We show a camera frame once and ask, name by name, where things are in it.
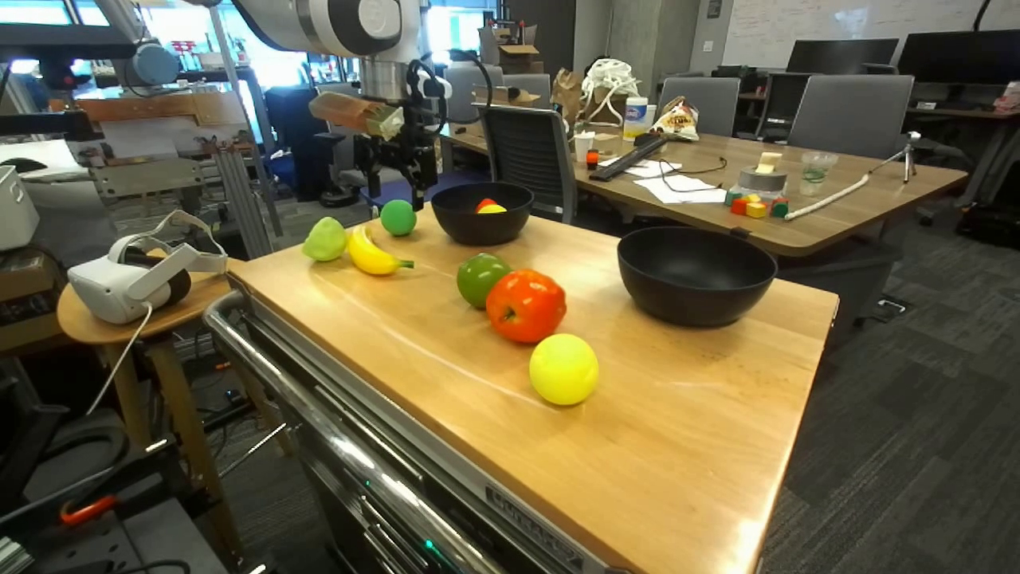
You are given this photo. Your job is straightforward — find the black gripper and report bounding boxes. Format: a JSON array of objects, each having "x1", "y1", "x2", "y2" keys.
[{"x1": 399, "y1": 62, "x2": 454, "y2": 203}]

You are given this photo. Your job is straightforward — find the green plush ball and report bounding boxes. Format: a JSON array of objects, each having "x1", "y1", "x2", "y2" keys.
[{"x1": 381, "y1": 198, "x2": 417, "y2": 236}]

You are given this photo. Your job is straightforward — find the yellow plush banana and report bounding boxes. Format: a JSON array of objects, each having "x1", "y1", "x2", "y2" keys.
[{"x1": 348, "y1": 229, "x2": 412, "y2": 278}]

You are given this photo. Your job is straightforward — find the light green plush cabbage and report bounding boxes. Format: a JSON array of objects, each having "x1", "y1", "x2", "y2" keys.
[{"x1": 302, "y1": 217, "x2": 348, "y2": 265}]

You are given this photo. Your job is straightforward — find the green plush apple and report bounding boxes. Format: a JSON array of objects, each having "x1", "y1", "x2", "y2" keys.
[{"x1": 456, "y1": 251, "x2": 509, "y2": 311}]

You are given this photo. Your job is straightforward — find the small red plush strawberry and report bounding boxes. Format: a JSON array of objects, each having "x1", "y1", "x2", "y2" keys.
[{"x1": 474, "y1": 198, "x2": 508, "y2": 215}]

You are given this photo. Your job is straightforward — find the orange red plush tomato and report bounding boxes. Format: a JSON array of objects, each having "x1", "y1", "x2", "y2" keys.
[{"x1": 486, "y1": 268, "x2": 569, "y2": 345}]

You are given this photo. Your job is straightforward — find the yellow plush ball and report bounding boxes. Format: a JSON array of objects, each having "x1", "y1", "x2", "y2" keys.
[{"x1": 530, "y1": 334, "x2": 601, "y2": 408}]

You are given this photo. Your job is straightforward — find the colourful toy blocks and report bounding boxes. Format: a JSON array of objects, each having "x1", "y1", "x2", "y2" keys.
[{"x1": 726, "y1": 196, "x2": 792, "y2": 219}]

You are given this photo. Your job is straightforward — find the near black bowl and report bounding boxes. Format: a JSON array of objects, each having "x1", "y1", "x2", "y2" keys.
[{"x1": 432, "y1": 183, "x2": 534, "y2": 247}]

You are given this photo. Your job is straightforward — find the black bowl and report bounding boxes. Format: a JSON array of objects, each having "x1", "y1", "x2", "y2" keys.
[
  {"x1": 432, "y1": 183, "x2": 534, "y2": 247},
  {"x1": 616, "y1": 226, "x2": 777, "y2": 328}
]

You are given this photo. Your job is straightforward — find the white paper sheets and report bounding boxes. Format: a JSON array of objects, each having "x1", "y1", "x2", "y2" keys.
[{"x1": 629, "y1": 159, "x2": 726, "y2": 203}]

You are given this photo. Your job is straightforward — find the far black bowl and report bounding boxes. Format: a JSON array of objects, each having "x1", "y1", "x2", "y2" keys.
[{"x1": 616, "y1": 226, "x2": 777, "y2": 328}]

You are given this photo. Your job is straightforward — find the white VR headset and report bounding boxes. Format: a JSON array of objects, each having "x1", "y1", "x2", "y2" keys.
[{"x1": 68, "y1": 210, "x2": 230, "y2": 326}]

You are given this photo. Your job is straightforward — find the clear plastic container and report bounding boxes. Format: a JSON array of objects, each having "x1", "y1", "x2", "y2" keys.
[{"x1": 741, "y1": 155, "x2": 787, "y2": 196}]

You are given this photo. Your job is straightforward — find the wooden desk with papers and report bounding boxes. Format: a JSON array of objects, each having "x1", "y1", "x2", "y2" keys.
[{"x1": 576, "y1": 134, "x2": 966, "y2": 259}]

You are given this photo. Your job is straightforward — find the round wooden stool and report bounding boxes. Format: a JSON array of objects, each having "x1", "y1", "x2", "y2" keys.
[{"x1": 59, "y1": 274, "x2": 237, "y2": 547}]

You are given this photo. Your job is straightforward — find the grey office chair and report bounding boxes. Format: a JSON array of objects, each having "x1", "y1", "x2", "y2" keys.
[{"x1": 787, "y1": 74, "x2": 914, "y2": 158}]

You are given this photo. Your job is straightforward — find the wrist camera wooden mount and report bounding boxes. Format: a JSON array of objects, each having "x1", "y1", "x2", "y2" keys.
[{"x1": 310, "y1": 92, "x2": 405, "y2": 142}]

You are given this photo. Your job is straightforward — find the metal cart handle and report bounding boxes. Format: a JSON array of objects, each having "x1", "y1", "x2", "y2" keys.
[{"x1": 204, "y1": 294, "x2": 500, "y2": 574}]

